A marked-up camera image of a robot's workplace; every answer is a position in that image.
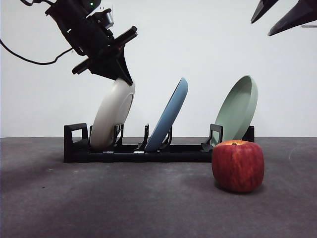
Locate pale cream round plate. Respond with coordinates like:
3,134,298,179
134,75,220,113
89,78,136,151

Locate red apple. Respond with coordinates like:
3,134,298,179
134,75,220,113
211,139,265,194

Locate blue round plate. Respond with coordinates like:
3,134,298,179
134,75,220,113
144,76,189,152

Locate black plastic plate rack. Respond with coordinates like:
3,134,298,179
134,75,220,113
63,122,256,164

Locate pale green round plate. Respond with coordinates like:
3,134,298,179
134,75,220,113
214,75,259,147

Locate black cable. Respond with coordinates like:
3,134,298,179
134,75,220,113
0,38,75,66

